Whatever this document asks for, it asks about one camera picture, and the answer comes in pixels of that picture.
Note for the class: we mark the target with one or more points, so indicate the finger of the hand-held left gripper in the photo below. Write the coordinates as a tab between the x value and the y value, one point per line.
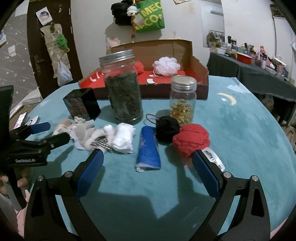
56	140
38	128

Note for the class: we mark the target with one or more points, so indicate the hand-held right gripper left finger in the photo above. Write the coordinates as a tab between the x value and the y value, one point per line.
90	171

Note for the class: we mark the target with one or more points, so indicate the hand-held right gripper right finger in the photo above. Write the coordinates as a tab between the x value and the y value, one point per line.
205	171

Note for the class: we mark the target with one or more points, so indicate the beige lace cloth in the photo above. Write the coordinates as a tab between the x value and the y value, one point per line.
62	125

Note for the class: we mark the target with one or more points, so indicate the white tissue paper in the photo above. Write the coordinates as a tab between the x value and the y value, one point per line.
82	134

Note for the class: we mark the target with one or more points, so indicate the red knitted bunny pouch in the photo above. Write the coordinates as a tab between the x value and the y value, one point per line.
190	139

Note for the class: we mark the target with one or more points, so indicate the blue cloth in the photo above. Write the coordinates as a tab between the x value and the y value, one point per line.
148	150

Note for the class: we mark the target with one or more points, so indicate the cardboard box with red liner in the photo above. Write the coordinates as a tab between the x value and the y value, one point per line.
161	48

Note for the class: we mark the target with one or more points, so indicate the person's left hand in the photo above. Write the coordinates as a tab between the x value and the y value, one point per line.
23	183

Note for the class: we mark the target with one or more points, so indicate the smartphone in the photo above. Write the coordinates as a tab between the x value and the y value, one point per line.
21	120

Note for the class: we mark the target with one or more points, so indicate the black glossy box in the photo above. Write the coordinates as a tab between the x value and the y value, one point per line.
90	104

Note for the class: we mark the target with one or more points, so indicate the black fluffy pom ball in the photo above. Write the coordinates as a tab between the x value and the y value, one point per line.
167	129

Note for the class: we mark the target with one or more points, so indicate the white plastic bag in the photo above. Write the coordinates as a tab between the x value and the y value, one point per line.
64	75

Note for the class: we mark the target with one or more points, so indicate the pink cloth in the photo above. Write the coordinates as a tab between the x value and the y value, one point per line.
19	220

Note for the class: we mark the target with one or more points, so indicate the small glass jar gold capsules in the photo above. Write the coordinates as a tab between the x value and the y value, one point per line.
182	102

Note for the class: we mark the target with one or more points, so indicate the large glass jar dark leaves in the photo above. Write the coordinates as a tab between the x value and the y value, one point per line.
122	92

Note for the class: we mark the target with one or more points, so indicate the beige hanging fabric organiser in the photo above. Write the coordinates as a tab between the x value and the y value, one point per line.
52	46

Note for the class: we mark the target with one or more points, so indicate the green plush toy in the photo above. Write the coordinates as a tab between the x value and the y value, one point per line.
62	41

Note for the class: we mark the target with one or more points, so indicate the dark brown door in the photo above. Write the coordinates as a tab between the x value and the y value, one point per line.
32	34

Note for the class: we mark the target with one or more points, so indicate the table with dark cloth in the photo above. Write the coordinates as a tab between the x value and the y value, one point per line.
249	74

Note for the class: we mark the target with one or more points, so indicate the red foam net sleeve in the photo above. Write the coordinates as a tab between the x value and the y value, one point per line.
139	66

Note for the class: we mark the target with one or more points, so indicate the photo card on door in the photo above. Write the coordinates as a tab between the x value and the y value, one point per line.
44	15

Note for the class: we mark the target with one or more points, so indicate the white mesh bath loofah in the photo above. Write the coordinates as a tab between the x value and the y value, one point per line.
166	66

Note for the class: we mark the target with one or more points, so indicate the pink plush toy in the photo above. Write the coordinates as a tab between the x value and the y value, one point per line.
113	42

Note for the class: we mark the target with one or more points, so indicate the red container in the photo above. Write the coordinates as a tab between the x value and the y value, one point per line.
244	58

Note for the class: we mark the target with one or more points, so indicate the black hanging bag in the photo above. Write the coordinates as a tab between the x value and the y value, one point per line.
120	14

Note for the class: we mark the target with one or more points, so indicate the small panda plush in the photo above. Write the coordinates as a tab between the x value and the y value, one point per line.
132	10

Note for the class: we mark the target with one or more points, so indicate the green shopping bag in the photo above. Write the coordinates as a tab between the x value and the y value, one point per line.
150	18

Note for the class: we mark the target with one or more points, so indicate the white wall air conditioner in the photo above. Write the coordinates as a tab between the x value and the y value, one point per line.
217	11

